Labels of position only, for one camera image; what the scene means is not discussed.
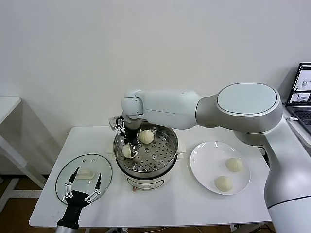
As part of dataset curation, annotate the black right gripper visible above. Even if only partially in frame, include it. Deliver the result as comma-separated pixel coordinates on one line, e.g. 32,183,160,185
120,127,141,158

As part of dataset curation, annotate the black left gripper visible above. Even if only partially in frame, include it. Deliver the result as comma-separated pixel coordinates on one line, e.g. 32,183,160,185
56,166,103,225

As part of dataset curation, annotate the white steamed baozi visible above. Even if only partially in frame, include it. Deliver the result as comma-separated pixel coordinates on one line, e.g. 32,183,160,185
138,130,154,144
122,144,139,159
215,175,233,192
225,157,243,173

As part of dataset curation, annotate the glass lid cream handle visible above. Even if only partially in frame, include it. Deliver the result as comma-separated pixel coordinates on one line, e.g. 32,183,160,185
55,153,114,203

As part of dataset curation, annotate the steel steamer pot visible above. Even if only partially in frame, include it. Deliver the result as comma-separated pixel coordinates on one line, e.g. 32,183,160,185
105,137,187,192

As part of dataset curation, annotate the stainless steel inner pot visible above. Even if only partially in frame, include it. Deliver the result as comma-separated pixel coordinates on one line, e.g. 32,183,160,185
113,122,178,172

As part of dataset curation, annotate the white round plate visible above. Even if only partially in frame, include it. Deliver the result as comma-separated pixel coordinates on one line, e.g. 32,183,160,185
189,141,251,195

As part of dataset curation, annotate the white side table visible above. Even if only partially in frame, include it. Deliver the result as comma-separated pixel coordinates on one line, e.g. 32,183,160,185
0,97,47,214
283,104,311,149

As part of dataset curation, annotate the grey laptop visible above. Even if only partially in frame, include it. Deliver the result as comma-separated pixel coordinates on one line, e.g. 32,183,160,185
285,62,311,135

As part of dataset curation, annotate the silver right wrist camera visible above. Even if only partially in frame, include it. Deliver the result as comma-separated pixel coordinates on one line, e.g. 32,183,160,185
108,116,126,129

